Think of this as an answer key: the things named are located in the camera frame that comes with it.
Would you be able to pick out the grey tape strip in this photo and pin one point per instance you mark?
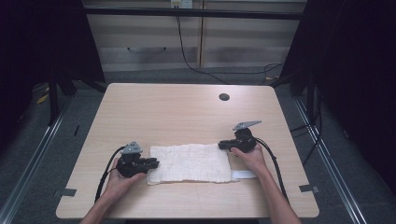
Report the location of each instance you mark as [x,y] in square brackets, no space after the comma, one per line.
[308,188]
[69,192]

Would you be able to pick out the black curtain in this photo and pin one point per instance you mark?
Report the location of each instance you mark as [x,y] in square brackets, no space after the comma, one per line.
[37,46]
[358,62]

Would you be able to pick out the black horizontal frame bar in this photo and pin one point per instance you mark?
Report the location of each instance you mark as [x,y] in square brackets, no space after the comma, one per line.
[140,12]

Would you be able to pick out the small black floor object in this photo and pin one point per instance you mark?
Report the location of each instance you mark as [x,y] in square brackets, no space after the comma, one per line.
[76,130]

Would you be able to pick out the white waffle cloth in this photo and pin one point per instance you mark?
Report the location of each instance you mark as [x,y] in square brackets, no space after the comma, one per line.
[190,163]

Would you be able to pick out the white wall socket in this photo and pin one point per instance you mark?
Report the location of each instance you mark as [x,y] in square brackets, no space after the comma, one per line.
[181,3]

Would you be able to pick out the silver floor rail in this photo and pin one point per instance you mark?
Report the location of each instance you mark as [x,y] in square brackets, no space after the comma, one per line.
[32,163]
[325,155]

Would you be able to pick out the person's right hand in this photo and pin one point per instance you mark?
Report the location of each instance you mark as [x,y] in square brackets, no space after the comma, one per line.
[253,161]

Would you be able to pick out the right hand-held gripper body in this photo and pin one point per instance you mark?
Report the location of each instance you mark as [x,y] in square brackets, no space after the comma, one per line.
[244,141]

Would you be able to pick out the person's left hand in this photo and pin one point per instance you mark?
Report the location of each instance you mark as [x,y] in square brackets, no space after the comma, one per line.
[120,185]

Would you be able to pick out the yellow floor tape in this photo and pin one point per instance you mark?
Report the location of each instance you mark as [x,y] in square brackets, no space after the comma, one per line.
[42,99]

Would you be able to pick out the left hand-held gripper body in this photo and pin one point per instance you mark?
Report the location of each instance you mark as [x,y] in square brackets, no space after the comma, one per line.
[132,165]

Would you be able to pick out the black stand post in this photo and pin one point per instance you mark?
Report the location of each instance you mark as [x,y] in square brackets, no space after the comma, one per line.
[310,96]
[53,102]

